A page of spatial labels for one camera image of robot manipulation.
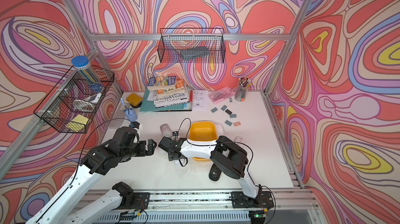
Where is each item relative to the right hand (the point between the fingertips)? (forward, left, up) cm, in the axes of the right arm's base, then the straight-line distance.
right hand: (178, 157), depth 88 cm
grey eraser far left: (+33, -23, +1) cm, 40 cm away
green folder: (+39, +25, +2) cm, 46 cm away
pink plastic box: (+47, -28, +2) cm, 54 cm away
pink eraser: (+21, -38, +1) cm, 43 cm away
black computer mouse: (-10, -21, +3) cm, 23 cm away
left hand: (-1, +10, +20) cm, 22 cm away
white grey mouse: (+16, +8, +4) cm, 18 cm away
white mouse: (+15, -26, +3) cm, 30 cm away
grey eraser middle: (+28, -37, 0) cm, 46 cm away
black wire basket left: (+15, +49, +31) cm, 60 cm away
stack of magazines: (+41, +8, +13) cm, 44 cm away
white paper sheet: (+43, -14, +1) cm, 45 cm away
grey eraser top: (+35, -31, 0) cm, 47 cm away
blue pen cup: (+26, +31, +8) cm, 41 cm away
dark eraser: (+31, -34, +1) cm, 46 cm away
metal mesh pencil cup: (+42, -44, +12) cm, 62 cm away
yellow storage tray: (+15, -15, +3) cm, 21 cm away
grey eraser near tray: (+22, -32, +1) cm, 39 cm away
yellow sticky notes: (+2, +37, +34) cm, 51 cm away
